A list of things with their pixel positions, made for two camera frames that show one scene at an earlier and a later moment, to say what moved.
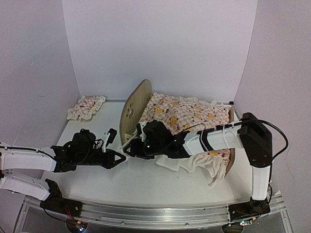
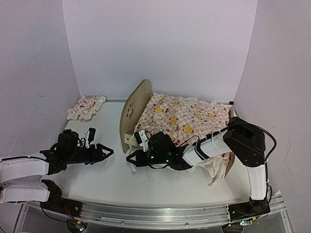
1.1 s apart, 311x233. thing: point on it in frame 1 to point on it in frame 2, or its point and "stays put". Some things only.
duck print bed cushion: x=184 y=114 stays put
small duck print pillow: x=86 y=108 stays put
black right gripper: x=135 y=150 to x=140 y=162
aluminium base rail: x=153 y=215 stays put
